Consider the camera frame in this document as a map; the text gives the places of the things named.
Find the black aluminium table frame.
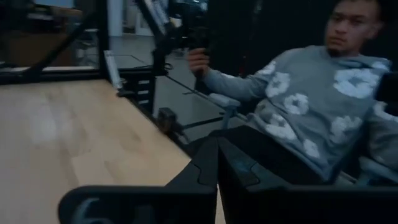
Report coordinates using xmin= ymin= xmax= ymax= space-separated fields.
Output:
xmin=0 ymin=0 xmax=193 ymax=156

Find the person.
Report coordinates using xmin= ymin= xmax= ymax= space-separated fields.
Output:
xmin=186 ymin=0 xmax=398 ymax=187

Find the small black table camera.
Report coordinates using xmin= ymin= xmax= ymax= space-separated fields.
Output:
xmin=156 ymin=107 xmax=185 ymax=138

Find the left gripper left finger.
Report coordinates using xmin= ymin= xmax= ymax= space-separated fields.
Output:
xmin=58 ymin=136 xmax=218 ymax=224

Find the person's right hand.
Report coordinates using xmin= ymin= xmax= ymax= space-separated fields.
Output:
xmin=186 ymin=48 xmax=211 ymax=78

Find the white bracket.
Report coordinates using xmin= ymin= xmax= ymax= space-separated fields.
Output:
xmin=103 ymin=49 xmax=124 ymax=91

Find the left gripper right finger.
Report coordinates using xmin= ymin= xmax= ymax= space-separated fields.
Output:
xmin=217 ymin=136 xmax=398 ymax=224

